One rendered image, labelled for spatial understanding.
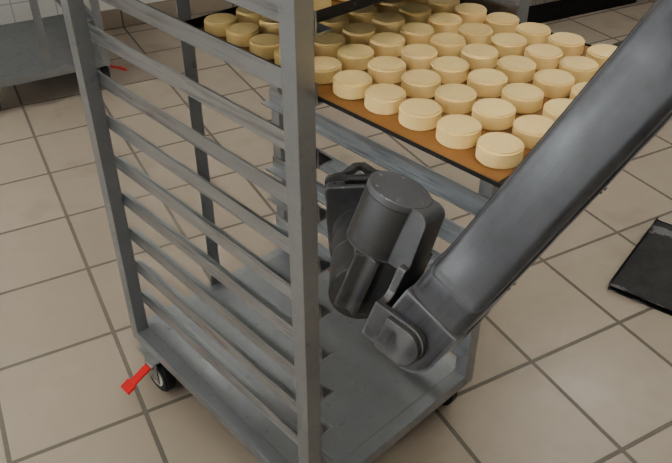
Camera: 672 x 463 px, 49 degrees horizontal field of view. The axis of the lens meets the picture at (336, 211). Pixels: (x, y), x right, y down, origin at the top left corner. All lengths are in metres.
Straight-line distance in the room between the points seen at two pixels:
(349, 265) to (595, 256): 1.73
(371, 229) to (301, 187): 0.35
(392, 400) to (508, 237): 1.07
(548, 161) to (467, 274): 0.11
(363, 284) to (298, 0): 0.36
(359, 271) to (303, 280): 0.42
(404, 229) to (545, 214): 0.12
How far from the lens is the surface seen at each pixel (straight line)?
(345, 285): 0.64
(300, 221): 0.98
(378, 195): 0.60
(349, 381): 1.63
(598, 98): 0.52
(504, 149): 0.79
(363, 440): 1.53
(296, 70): 0.87
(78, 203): 2.56
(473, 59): 1.01
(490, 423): 1.78
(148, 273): 1.64
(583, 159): 0.53
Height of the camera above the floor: 1.35
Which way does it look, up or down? 35 degrees down
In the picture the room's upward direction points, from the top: straight up
